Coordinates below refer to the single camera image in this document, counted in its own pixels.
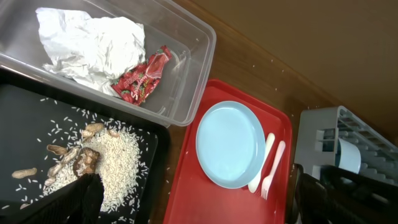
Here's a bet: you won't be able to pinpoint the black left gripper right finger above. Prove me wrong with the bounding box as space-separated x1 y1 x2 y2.
292 164 397 223

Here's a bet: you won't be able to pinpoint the white plastic fork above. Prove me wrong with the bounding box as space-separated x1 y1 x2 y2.
261 141 285 200

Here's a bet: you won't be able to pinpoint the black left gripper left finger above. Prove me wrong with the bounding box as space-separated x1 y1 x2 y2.
1 174 104 224

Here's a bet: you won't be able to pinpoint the light blue rice bowl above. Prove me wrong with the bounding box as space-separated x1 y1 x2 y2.
335 138 361 174

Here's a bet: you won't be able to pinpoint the grey dishwasher rack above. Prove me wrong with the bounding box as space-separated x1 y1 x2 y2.
295 106 397 185

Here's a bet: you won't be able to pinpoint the red serving tray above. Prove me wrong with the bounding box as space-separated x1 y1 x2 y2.
164 80 292 223

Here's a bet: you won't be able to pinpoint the white crumpled tissue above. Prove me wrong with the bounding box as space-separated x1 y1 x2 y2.
35 7 146 96

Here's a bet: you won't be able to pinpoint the white plastic spoon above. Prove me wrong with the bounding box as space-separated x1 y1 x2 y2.
248 133 275 193

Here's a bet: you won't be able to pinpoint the black food waste tray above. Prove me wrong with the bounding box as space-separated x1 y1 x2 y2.
1 69 170 223

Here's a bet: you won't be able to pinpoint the red snack wrapper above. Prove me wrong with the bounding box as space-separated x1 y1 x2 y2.
110 45 172 106

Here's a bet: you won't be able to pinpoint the clear plastic waste bin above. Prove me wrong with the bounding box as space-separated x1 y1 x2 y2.
1 0 216 126

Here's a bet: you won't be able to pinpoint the rice and food scraps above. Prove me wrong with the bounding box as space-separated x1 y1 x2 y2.
2 121 150 215

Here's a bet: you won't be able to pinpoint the light blue plate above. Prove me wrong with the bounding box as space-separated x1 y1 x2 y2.
195 101 267 189

